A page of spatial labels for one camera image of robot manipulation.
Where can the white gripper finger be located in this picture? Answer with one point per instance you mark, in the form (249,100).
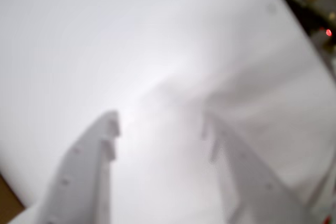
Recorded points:
(78,182)
(257,190)

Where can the dark controller board red light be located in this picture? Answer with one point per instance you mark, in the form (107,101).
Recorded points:
(309,14)

